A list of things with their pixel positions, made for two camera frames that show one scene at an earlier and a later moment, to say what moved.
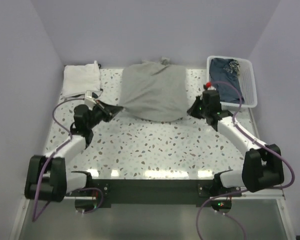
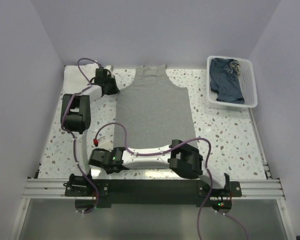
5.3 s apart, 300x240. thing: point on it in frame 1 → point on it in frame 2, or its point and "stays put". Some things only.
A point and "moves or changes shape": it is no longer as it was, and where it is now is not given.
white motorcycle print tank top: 78,79 stays put
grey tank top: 154,90 moves or changes shape
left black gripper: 110,111 → 115,89
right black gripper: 192,110 → 107,170
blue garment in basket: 226,70 stays put
